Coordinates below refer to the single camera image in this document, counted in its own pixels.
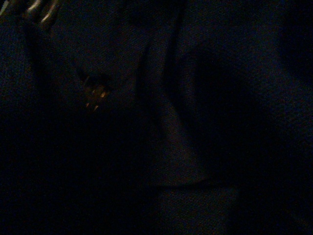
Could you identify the dark navy shirt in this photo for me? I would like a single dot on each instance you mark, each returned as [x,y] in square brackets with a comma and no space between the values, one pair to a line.
[156,117]

